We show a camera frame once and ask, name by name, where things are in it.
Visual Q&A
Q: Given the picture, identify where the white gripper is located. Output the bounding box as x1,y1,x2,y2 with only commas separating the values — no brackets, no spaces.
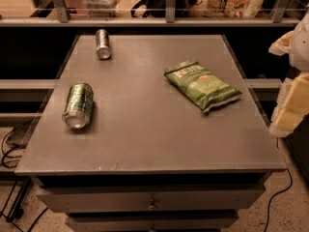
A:
268,14,309,137

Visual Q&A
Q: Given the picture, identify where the green jalapeno chip bag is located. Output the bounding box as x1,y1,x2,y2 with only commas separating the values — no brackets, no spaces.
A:
164,60,242,113

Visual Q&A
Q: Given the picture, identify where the printed snack bag background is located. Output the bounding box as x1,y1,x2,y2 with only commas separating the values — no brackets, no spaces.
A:
203,0,264,18

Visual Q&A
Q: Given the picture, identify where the black bag background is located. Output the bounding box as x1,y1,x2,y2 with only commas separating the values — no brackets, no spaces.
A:
130,0,202,17

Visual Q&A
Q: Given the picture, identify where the silver redbull can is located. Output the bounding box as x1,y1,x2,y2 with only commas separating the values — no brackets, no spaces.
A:
96,29,111,60

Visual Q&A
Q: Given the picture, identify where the green soda can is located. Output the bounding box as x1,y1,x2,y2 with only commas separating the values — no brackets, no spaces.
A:
62,83,94,129

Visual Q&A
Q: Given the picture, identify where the upper drawer with knob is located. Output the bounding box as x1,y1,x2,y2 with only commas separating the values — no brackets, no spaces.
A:
37,185,265,213

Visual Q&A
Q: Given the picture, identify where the drawer with knob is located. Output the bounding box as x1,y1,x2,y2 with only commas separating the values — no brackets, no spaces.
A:
66,212,239,232
37,185,265,213

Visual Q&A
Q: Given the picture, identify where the grey drawer cabinet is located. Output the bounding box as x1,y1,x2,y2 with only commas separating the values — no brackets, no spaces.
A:
16,35,286,217

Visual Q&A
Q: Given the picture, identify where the lower drawer with knob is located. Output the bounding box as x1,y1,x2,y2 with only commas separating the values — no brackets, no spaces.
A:
66,212,239,232

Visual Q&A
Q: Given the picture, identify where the black cable right floor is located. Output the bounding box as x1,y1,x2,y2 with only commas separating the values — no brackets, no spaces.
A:
263,138,294,232

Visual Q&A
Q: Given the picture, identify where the grey metal shelf rail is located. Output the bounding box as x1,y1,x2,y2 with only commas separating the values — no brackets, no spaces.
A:
0,0,308,28

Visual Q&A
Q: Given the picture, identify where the black cables left floor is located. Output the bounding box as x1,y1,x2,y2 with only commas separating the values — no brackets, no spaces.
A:
0,119,49,232

